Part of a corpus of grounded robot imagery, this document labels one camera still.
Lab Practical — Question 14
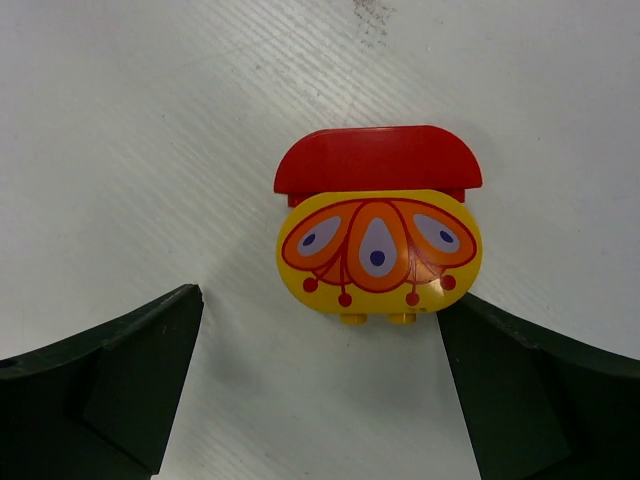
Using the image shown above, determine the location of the yellow butterfly lego piece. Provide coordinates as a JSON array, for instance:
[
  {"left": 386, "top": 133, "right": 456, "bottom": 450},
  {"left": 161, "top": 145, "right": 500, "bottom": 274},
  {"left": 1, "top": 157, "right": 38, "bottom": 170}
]
[{"left": 276, "top": 190, "right": 483, "bottom": 324}]

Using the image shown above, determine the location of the red rounded lego piece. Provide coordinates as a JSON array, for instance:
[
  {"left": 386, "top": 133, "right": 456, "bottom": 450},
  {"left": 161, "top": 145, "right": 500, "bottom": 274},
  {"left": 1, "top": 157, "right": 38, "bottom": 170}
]
[{"left": 273, "top": 125, "right": 483, "bottom": 207}]

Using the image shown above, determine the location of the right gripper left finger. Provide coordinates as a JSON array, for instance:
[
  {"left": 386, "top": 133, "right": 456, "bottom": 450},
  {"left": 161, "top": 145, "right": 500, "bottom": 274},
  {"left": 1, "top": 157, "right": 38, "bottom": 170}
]
[{"left": 1, "top": 284, "right": 204, "bottom": 479}]

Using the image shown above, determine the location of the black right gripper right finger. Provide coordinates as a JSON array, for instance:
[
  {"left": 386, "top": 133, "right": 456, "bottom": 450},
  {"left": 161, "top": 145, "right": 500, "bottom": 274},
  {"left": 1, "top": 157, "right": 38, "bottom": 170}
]
[{"left": 437, "top": 294, "right": 639, "bottom": 479}]

